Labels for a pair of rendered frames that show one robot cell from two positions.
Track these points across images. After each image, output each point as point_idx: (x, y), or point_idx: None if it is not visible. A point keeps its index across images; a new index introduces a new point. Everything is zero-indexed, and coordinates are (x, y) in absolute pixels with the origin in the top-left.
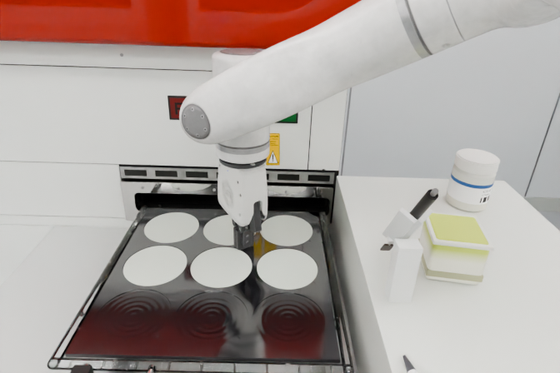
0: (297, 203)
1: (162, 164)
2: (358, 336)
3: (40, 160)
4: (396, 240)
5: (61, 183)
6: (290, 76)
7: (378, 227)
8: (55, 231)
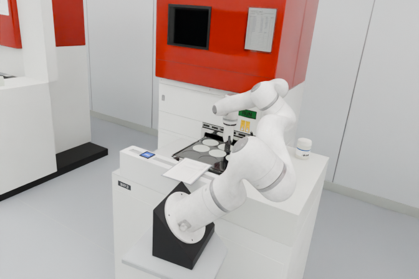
0: None
1: (214, 124)
2: None
3: (182, 116)
4: None
5: (186, 124)
6: (234, 102)
7: None
8: (180, 139)
